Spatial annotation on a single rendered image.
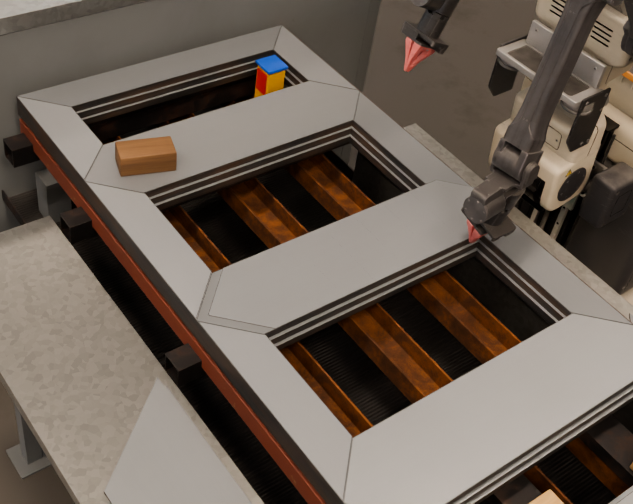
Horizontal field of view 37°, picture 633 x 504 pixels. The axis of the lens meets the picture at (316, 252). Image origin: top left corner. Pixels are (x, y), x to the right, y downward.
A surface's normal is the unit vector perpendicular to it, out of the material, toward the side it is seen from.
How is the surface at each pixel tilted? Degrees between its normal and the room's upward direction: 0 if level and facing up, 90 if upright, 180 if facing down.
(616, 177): 0
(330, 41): 90
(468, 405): 0
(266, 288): 0
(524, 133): 74
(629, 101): 92
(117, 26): 90
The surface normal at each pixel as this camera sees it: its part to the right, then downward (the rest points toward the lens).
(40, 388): 0.13, -0.71
